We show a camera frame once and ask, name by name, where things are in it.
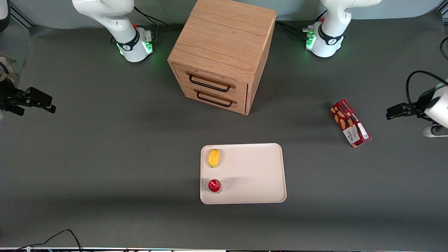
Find thin black floor cable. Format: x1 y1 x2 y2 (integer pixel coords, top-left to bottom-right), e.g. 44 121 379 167
7 229 83 252

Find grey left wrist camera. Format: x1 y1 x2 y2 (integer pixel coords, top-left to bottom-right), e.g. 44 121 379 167
423 125 448 138

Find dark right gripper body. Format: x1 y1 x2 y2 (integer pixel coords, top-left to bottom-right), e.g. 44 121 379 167
0 80 27 116

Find red cookie box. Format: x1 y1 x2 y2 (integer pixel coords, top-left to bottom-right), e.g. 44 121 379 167
330 98 372 148

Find black frame rail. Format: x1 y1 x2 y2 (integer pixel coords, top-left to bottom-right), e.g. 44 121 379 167
10 4 36 29

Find beige wrist mount piece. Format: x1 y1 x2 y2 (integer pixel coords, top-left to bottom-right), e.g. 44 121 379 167
0 52 18 84

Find black right base cables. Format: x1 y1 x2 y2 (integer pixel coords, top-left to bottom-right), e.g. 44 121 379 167
134 6 168 44

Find wooden drawer cabinet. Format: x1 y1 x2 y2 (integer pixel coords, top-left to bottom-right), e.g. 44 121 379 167
167 0 278 116

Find wooden drawer with black handle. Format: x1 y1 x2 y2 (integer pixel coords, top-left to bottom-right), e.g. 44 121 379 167
173 63 249 102
181 83 247 114

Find yellow lemon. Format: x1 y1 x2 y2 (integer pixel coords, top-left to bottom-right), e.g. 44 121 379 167
208 148 220 168

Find black base cables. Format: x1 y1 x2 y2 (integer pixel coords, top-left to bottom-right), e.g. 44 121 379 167
276 10 328 42
134 6 168 44

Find cream plastic tray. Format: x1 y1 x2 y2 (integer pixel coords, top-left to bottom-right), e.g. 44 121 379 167
200 143 287 205

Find dark grey table mat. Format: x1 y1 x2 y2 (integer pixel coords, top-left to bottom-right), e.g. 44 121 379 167
0 12 448 250

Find black left base cables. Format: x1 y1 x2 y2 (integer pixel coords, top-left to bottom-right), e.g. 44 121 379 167
276 10 328 42

